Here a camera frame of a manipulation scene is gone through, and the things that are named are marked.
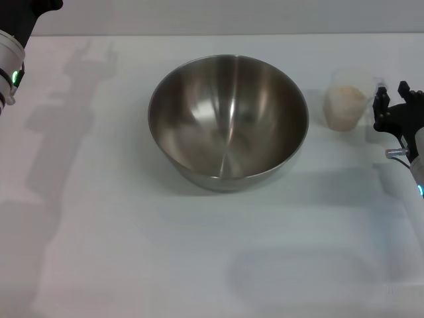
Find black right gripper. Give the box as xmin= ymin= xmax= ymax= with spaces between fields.
xmin=373 ymin=81 xmax=424 ymax=163

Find white rice grains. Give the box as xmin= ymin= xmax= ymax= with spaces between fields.
xmin=326 ymin=84 xmax=368 ymax=131

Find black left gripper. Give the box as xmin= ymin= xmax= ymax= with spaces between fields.
xmin=0 ymin=0 xmax=64 ymax=48

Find clear plastic measuring cup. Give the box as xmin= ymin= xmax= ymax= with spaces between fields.
xmin=323 ymin=66 xmax=385 ymax=132

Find stainless steel mixing bowl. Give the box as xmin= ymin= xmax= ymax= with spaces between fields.
xmin=148 ymin=54 xmax=310 ymax=193

